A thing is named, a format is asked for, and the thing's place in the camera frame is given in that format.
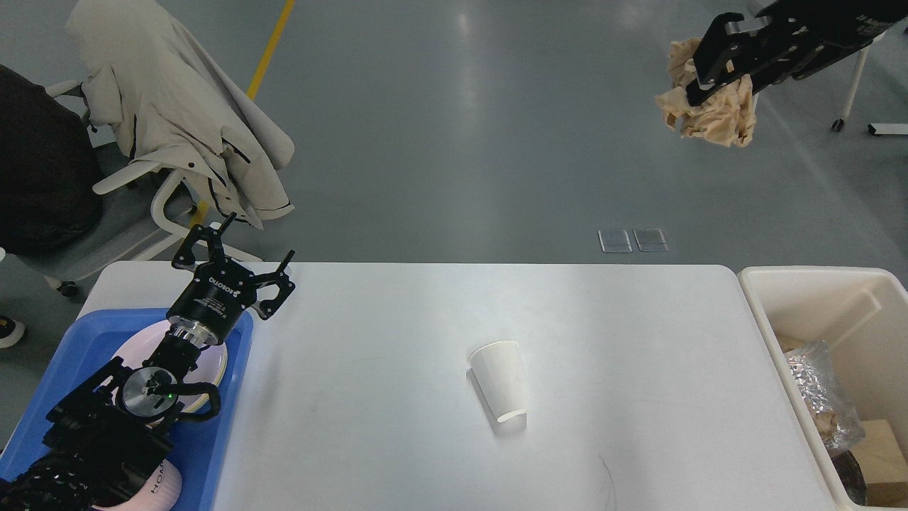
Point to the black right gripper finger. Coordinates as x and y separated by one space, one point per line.
716 69
732 31

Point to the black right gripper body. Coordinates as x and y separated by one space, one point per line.
822 33

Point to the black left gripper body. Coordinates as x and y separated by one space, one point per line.
214 299

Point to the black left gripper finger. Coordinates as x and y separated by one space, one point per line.
280 280
211 236

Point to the pink plate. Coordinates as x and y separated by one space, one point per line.
210 367

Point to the brown paper ball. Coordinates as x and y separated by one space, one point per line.
727 118

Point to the pink mug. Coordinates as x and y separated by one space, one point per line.
160 492

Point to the white paper cup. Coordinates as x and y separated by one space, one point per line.
498 369

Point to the silver foil bubble bag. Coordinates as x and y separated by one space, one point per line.
818 384

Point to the brown paper bag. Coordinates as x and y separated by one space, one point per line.
881 459

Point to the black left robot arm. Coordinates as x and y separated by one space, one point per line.
110 435

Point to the white chair with coat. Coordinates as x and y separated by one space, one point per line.
147 208

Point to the white chair on wheels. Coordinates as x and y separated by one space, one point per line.
859 65

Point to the white furniture foot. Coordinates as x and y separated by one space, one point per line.
887 129

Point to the blue plastic tray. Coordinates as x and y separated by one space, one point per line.
90 342

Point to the person in dark clothes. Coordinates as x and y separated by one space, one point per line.
48 170

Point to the beige coat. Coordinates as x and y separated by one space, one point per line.
168 102

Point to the floor outlet plates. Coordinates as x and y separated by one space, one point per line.
628 241

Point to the beige plastic bin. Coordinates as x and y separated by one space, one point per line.
862 315

